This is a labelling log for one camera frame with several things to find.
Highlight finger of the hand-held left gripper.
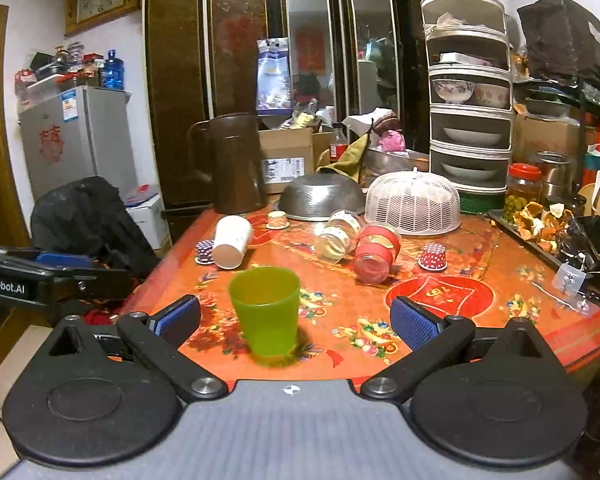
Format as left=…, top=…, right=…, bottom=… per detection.
left=50, top=266, right=135, bottom=307
left=34, top=251, right=100, bottom=271

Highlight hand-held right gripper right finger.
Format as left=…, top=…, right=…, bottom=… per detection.
left=360, top=296, right=556, bottom=404

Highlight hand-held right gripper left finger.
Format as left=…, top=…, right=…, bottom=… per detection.
left=48, top=294, right=229, bottom=404

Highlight green plastic cup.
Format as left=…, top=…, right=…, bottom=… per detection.
left=228, top=266, right=301, bottom=367

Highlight red polka dot small cup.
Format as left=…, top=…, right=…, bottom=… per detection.
left=418, top=242, right=448, bottom=272

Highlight white paper cup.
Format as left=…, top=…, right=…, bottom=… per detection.
left=212, top=215, right=253, bottom=270

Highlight black backpack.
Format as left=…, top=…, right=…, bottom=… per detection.
left=30, top=176, right=161, bottom=281

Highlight orange floral tablecloth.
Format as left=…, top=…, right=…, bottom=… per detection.
left=122, top=195, right=600, bottom=386

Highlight red lidded glass jar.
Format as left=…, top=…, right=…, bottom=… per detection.
left=352, top=223, right=402, bottom=284

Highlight white storage box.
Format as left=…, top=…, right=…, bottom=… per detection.
left=124, top=185, right=169, bottom=251

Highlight clear glass jar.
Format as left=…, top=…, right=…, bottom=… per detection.
left=314, top=209, right=365, bottom=262

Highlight white mesh food cover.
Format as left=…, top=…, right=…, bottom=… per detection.
left=364, top=169, right=462, bottom=236

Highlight grey refrigerator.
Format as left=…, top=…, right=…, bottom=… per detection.
left=18, top=85, right=139, bottom=201

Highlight dark tray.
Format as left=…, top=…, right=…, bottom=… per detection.
left=487, top=202, right=600, bottom=283

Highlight metal bowl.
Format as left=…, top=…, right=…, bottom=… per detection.
left=278, top=172, right=367, bottom=222

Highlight dried orange peels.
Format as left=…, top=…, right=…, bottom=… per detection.
left=512, top=201, right=574, bottom=253

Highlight white plate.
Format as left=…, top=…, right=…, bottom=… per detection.
left=440, top=162, right=498, bottom=181
left=442, top=127, right=501, bottom=146

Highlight metal basin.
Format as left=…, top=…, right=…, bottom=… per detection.
left=362, top=147, right=431, bottom=188

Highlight brown plastic pitcher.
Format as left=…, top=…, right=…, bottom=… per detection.
left=187, top=112, right=269, bottom=215

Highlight small clear plastic packet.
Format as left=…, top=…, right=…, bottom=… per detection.
left=552, top=262, right=593, bottom=296

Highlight glass jar red lid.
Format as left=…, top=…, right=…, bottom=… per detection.
left=505, top=162, right=543, bottom=223

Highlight olive green cloth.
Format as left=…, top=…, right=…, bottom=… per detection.
left=316, top=132, right=371, bottom=186

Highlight pink plastic bag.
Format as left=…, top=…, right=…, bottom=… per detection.
left=380, top=130, right=407, bottom=153

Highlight soda bottle red label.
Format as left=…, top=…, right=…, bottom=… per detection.
left=329, top=122, right=349, bottom=163

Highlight cardboard box with label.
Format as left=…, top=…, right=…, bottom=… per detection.
left=258, top=127, right=315, bottom=195

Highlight blue water bottle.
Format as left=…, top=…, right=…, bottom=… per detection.
left=101, top=50, right=125, bottom=91

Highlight metal canister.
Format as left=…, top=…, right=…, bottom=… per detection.
left=535, top=151, right=576, bottom=203

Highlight plain cardboard box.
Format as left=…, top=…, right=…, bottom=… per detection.
left=512, top=105, right=588, bottom=161

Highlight dark mirrored wardrobe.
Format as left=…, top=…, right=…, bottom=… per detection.
left=142, top=0, right=423, bottom=211

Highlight blue patterned porcelain bowl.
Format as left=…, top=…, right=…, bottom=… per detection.
left=432, top=79, right=476, bottom=105

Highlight pink patterned porcelain bowl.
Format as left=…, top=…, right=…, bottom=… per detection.
left=472, top=82, right=510, bottom=109

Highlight white tiered dish rack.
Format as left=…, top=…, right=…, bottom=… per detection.
left=421, top=0, right=515, bottom=196

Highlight blue white snack bag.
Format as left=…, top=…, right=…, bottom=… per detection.
left=256, top=37, right=293, bottom=111

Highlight black bag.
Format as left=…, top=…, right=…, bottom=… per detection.
left=517, top=0, right=600, bottom=93

